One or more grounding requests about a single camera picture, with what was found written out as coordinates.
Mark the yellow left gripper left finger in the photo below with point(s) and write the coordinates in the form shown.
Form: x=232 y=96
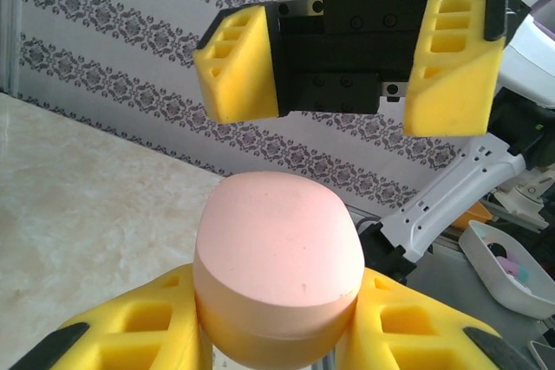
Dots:
x=130 y=335

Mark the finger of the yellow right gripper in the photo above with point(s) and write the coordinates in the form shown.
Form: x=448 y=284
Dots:
x=455 y=92
x=247 y=75

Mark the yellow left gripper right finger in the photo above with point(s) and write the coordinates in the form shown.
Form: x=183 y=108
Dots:
x=416 y=335

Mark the pink earbud charging case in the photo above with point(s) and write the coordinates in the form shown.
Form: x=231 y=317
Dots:
x=277 y=235

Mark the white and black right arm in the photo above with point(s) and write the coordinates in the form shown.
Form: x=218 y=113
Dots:
x=433 y=214

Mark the white plastic bin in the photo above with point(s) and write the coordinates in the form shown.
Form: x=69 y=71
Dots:
x=485 y=266

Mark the yellow plastic bin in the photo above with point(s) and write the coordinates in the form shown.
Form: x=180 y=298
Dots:
x=474 y=214

